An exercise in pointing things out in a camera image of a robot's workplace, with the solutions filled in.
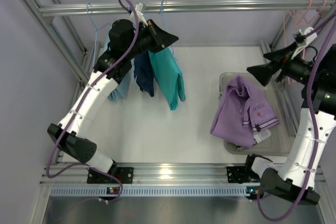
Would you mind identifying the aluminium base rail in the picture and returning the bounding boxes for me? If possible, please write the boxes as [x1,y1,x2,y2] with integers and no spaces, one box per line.
[39,162,324,187]

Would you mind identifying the newspaper print trousers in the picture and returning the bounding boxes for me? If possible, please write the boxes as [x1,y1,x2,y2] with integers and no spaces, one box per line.
[235,145,248,151]

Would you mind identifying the aluminium hanging rail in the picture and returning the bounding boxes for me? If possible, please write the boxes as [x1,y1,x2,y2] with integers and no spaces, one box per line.
[38,0,335,17]

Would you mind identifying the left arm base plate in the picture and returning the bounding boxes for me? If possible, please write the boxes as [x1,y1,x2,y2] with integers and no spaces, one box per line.
[87,167,133,184]

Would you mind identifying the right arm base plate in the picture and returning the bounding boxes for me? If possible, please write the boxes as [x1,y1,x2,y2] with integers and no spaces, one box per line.
[226,166,260,184]

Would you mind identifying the navy trousers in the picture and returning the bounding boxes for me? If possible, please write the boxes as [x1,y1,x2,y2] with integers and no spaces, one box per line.
[133,51,154,97]

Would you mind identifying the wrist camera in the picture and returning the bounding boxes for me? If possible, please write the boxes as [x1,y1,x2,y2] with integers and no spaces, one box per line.
[291,27,317,59]
[129,2,148,27]

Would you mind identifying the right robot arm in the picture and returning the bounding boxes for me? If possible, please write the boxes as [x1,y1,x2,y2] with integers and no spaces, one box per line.
[245,44,335,205]

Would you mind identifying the grey slotted cable duct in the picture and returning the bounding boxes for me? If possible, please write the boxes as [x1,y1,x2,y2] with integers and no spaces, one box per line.
[50,185,259,197]

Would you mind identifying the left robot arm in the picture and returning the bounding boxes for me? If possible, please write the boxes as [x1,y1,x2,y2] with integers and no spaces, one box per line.
[47,19,179,177]

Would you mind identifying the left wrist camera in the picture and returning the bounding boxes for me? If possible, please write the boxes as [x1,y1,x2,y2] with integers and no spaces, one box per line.
[129,2,148,27]

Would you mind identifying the purple trousers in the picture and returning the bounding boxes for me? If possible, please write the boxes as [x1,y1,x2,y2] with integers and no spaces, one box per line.
[210,75,280,148]

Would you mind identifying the right aluminium frame post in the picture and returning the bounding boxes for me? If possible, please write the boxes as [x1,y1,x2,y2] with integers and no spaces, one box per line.
[260,12,303,137]

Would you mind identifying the clear plastic bin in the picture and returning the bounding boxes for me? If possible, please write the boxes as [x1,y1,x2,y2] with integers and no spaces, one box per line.
[219,73,295,156]

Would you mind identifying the light blue trousers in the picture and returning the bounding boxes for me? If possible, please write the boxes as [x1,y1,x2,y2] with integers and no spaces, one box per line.
[107,72,131,102]

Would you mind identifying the teal trousers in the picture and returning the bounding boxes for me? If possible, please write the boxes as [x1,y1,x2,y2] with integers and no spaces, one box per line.
[149,48,186,111]

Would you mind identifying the blue hanger with teal trousers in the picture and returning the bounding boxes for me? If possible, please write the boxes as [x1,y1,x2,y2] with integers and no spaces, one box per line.
[156,0,182,67]

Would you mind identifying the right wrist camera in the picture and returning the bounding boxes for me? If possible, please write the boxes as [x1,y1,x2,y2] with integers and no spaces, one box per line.
[291,27,317,59]

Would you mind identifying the pink wire hanger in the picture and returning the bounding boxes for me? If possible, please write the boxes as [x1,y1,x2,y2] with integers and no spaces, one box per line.
[291,0,327,27]

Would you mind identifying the aluminium frame post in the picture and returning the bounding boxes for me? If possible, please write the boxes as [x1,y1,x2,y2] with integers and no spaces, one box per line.
[260,12,303,137]
[1,0,85,166]

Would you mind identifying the pink hanger with purple trousers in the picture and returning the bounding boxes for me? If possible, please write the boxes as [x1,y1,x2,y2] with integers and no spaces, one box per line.
[282,0,314,46]

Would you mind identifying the left aluminium frame post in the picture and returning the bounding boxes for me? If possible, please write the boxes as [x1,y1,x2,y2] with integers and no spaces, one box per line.
[1,0,85,166]

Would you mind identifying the blue hanger leftmost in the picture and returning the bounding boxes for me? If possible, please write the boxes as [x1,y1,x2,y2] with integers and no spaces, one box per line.
[86,2,113,70]

